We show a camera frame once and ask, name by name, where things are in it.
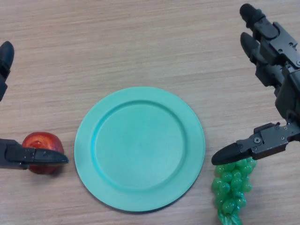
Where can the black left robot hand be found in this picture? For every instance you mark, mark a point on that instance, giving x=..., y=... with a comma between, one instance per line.
x=14, y=154

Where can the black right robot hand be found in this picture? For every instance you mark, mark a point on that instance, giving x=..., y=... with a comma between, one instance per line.
x=281, y=58

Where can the green grapes bunch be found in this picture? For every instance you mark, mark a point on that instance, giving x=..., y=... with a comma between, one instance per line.
x=230, y=185

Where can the red apple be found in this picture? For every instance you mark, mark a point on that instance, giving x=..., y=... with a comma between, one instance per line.
x=44, y=140

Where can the green round plate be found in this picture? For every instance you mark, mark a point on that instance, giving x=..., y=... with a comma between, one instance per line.
x=140, y=150

